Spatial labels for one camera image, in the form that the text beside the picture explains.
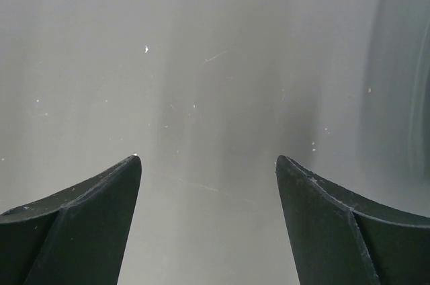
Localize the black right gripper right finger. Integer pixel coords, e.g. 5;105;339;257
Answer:
275;155;429;284

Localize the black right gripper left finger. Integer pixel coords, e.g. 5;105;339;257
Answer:
1;155;141;284

